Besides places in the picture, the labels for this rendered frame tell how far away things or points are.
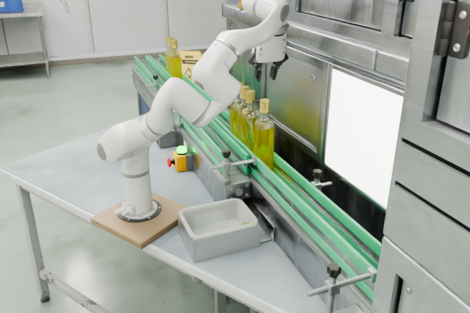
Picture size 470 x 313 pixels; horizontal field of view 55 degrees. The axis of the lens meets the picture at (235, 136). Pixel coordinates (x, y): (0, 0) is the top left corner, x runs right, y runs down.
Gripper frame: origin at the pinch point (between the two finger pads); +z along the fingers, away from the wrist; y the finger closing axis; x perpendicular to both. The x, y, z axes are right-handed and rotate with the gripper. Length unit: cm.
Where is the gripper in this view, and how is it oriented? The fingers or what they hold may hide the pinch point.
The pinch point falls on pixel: (265, 74)
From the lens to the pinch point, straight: 149.9
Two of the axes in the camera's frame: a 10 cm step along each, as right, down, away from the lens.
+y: -9.2, 1.4, -3.5
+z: -1.0, 8.0, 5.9
